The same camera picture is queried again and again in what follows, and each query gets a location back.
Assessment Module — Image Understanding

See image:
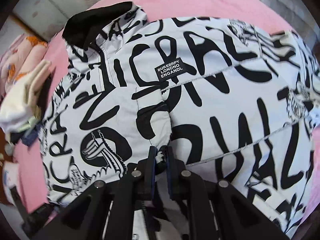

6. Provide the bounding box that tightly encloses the light green folded garment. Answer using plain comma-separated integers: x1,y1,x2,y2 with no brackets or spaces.
5,108,42,143

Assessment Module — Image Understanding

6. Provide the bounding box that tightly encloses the white folded fleece garment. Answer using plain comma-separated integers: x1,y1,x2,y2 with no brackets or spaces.
1,60,52,133

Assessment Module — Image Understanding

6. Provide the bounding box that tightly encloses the navy folded garment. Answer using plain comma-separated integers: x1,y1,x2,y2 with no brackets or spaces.
21,122,41,147

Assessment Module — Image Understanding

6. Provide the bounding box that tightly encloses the black folded garment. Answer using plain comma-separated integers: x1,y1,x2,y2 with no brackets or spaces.
10,131,25,145

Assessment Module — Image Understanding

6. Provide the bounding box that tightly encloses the white pillow blue print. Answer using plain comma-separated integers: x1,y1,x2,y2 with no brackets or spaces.
1,161,21,205

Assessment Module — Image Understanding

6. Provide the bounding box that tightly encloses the pink bed blanket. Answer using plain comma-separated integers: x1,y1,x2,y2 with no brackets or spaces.
15,0,291,212

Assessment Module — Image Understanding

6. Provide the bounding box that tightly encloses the black white graffiti jacket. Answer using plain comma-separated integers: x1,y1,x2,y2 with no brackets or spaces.
40,2,319,237

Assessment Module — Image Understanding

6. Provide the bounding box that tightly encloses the bear print folded quilt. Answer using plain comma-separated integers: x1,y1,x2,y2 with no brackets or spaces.
1,34,48,98

